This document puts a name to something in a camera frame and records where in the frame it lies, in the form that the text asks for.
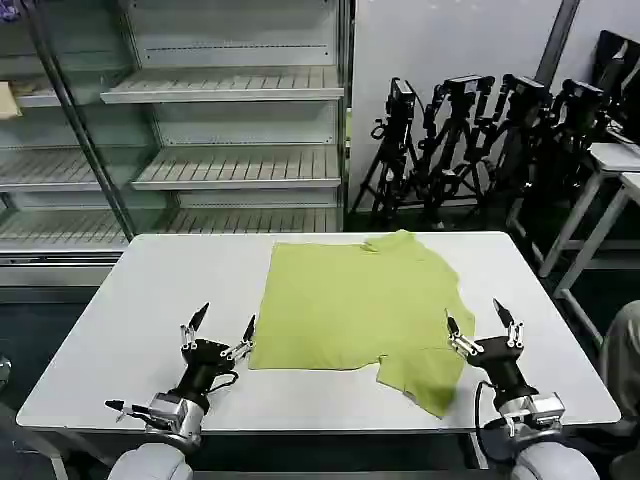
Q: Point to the empty grey shelf rack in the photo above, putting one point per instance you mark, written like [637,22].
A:
[240,85]

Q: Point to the beige cardboard box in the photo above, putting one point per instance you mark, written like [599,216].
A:
[9,100]

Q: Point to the black monitor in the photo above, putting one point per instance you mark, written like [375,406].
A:
[617,65]

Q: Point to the white table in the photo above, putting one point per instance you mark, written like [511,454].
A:
[160,310]

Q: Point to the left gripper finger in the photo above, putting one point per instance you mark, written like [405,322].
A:
[247,327]
[199,315]

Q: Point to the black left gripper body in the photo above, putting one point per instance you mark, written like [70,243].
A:
[202,362]

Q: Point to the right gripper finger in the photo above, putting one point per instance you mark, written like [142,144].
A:
[454,327]
[506,316]

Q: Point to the person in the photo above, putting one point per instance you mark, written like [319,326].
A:
[625,350]

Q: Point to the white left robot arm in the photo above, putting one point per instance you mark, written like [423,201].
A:
[165,415]

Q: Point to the green t-shirt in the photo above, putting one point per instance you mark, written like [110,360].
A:
[350,310]

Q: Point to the glass-fronted shelf cabinet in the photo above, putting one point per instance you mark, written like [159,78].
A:
[60,165]

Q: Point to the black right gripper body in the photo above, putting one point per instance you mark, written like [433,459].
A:
[502,362]

